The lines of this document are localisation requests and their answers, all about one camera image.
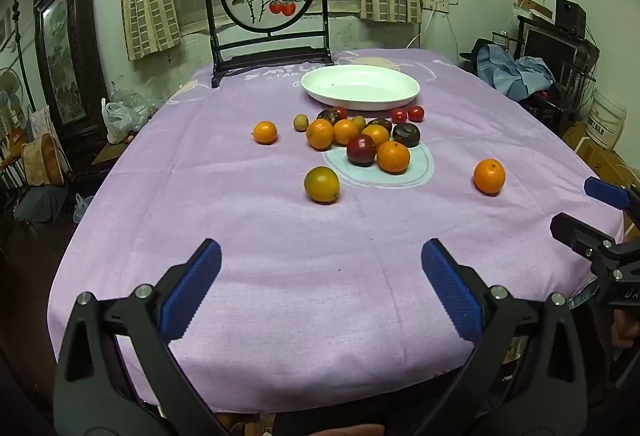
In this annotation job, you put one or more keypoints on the blue clothing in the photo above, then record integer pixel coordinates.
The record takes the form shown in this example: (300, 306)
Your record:
(520, 73)

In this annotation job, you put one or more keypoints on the small orange mandarin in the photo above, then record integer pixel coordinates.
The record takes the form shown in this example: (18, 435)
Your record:
(265, 132)

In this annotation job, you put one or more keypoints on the white bucket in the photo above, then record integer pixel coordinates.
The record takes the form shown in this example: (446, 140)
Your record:
(607, 118)

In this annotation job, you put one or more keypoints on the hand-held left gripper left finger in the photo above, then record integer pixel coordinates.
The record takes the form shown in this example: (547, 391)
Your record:
(192, 288)

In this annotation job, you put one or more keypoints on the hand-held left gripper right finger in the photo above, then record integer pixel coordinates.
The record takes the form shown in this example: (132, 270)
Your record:
(450, 288)

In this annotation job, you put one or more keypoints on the dark red plum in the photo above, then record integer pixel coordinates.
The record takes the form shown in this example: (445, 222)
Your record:
(361, 149)

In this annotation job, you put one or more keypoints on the brown patterned cushion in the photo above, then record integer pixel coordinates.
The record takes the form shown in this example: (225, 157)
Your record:
(44, 160)

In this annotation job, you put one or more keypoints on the greenish orange mandarin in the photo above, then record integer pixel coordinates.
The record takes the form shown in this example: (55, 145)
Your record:
(322, 184)

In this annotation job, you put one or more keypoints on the standing fan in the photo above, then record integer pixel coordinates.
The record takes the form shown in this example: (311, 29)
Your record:
(10, 88)

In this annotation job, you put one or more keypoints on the white wall socket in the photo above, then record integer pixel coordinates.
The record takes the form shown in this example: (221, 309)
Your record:
(435, 4)

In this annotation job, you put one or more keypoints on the purple tablecloth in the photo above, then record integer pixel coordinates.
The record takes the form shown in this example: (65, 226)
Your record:
(250, 241)

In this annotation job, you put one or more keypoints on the white plastic bag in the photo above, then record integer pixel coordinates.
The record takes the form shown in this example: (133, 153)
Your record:
(119, 118)

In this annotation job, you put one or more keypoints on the small clear plastic bag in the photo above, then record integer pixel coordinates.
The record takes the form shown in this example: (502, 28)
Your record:
(83, 210)

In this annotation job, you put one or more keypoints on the black speaker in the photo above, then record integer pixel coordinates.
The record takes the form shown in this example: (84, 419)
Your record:
(570, 15)

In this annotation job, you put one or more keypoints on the white oval plate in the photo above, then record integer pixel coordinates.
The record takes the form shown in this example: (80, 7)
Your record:
(360, 88)

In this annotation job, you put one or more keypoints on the small yellow-green fruit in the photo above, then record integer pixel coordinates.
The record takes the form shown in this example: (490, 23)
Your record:
(300, 121)
(358, 121)

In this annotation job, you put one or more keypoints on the black hat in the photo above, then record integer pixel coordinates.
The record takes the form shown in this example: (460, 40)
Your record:
(472, 54)

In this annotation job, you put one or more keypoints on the person's right hand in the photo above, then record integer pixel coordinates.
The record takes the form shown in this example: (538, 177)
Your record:
(627, 331)

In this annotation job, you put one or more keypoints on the dark cloth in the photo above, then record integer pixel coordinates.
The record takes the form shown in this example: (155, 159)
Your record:
(40, 206)

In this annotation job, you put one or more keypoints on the cardboard box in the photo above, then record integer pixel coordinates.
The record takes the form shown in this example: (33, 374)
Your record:
(600, 158)

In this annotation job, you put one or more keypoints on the red cherry tomato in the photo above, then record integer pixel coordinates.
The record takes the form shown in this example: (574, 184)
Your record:
(340, 112)
(415, 113)
(398, 115)

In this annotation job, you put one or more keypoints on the black monitor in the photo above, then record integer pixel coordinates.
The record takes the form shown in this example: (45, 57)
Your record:
(547, 46)

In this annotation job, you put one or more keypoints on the dark brown passion fruit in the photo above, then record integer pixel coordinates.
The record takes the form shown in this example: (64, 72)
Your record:
(406, 134)
(380, 121)
(326, 114)

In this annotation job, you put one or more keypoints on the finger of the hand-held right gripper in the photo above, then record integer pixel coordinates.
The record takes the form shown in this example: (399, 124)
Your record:
(577, 232)
(606, 192)

